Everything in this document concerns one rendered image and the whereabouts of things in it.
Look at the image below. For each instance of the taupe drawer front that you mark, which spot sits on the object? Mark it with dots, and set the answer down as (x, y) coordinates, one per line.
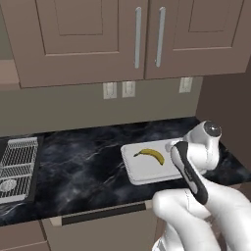
(108, 228)

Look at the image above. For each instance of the yellow banana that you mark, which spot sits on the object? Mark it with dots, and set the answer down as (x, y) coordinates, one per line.
(153, 155)

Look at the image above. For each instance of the white wall socket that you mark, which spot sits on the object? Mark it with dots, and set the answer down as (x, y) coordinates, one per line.
(185, 84)
(110, 90)
(128, 89)

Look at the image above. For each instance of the dark brown fridge side panel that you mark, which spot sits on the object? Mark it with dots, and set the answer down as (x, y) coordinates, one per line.
(228, 114)

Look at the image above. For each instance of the white rectangular tupperware container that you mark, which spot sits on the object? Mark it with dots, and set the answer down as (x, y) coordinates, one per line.
(143, 168)

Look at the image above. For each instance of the taupe lower cupboard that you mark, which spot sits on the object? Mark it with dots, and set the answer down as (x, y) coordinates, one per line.
(21, 237)

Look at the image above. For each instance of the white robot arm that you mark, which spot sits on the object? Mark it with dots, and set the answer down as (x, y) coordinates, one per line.
(196, 209)

